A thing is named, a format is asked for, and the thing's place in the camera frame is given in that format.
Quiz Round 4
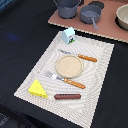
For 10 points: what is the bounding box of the grey cooking pot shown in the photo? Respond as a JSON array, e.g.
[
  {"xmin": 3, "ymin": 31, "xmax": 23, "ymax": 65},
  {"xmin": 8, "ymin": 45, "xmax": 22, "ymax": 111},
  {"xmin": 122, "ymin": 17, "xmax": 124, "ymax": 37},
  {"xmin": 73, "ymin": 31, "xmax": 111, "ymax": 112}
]
[{"xmin": 54, "ymin": 0, "xmax": 81, "ymax": 19}]

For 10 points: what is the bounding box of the yellow cheese wedge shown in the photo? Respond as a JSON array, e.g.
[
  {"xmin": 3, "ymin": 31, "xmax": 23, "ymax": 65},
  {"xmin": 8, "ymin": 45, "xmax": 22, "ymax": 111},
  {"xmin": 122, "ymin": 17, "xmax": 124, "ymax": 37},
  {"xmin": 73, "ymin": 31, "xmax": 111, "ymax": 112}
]
[{"xmin": 28, "ymin": 80, "xmax": 47, "ymax": 98}]

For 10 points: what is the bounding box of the woven beige placemat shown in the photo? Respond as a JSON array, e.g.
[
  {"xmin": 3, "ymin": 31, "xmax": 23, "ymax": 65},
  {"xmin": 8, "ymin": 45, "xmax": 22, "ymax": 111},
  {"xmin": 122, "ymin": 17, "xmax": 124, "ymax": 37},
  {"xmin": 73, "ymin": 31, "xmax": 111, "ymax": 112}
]
[{"xmin": 14, "ymin": 31, "xmax": 114, "ymax": 128}]

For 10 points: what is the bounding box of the light blue milk carton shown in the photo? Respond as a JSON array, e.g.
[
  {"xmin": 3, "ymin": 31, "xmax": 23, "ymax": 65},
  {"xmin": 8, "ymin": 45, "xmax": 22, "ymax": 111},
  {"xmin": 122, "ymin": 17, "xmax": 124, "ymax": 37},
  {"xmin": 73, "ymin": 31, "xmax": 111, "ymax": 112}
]
[{"xmin": 62, "ymin": 27, "xmax": 75, "ymax": 44}]

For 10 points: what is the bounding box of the brown sausage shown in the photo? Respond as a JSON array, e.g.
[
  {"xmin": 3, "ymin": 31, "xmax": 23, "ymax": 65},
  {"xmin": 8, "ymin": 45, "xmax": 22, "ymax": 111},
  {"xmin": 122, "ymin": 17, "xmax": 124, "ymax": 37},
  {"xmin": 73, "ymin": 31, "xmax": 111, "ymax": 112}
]
[{"xmin": 54, "ymin": 94, "xmax": 81, "ymax": 100}]

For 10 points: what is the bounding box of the wooden handled knife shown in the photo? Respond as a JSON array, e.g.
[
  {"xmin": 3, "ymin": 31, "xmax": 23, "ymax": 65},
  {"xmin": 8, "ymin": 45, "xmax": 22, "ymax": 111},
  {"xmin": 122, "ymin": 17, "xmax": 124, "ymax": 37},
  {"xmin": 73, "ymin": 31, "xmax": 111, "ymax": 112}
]
[{"xmin": 58, "ymin": 49, "xmax": 97, "ymax": 62}]

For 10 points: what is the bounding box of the grey frying pan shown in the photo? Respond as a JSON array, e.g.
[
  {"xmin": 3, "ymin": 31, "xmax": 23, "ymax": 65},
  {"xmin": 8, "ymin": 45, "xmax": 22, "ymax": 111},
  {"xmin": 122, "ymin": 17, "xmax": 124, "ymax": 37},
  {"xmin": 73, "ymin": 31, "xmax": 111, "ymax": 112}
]
[{"xmin": 80, "ymin": 5, "xmax": 101, "ymax": 30}]

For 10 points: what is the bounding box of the round wooden plate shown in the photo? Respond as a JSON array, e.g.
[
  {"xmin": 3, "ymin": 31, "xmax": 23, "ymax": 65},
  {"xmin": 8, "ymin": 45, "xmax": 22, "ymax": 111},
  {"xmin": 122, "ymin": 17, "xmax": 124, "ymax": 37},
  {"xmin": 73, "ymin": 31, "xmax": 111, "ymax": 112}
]
[{"xmin": 56, "ymin": 55, "xmax": 83, "ymax": 78}]

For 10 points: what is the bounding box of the brown wooden tray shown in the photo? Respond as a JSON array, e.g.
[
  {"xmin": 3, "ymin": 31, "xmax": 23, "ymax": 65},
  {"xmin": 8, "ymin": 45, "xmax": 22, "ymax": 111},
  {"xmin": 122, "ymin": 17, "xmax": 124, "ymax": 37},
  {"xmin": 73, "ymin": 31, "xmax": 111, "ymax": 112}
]
[{"xmin": 48, "ymin": 0, "xmax": 128, "ymax": 43}]

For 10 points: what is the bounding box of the cream bowl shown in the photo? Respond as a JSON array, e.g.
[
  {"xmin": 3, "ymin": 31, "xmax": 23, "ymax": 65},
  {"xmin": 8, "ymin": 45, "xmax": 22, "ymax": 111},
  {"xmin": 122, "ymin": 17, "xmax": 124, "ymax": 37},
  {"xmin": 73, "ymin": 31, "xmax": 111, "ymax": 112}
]
[{"xmin": 116, "ymin": 4, "xmax": 128, "ymax": 30}]

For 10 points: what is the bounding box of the wooden handled fork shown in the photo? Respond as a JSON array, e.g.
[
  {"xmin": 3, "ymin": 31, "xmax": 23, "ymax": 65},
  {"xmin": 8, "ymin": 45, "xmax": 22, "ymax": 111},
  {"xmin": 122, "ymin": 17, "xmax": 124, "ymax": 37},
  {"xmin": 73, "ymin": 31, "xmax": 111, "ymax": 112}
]
[{"xmin": 45, "ymin": 71, "xmax": 85, "ymax": 89}]

